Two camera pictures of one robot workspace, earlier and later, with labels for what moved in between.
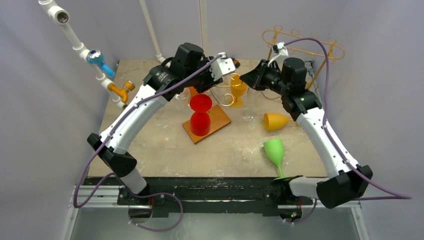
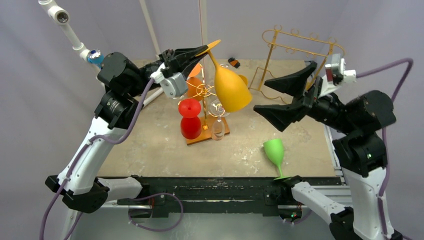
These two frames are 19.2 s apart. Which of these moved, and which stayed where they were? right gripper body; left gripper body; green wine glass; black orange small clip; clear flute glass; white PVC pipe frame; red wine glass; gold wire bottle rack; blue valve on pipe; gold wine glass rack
Moved: left gripper body; gold wine glass rack; right gripper body; red wine glass; clear flute glass
Stayed: green wine glass; white PVC pipe frame; blue valve on pipe; gold wire bottle rack; black orange small clip
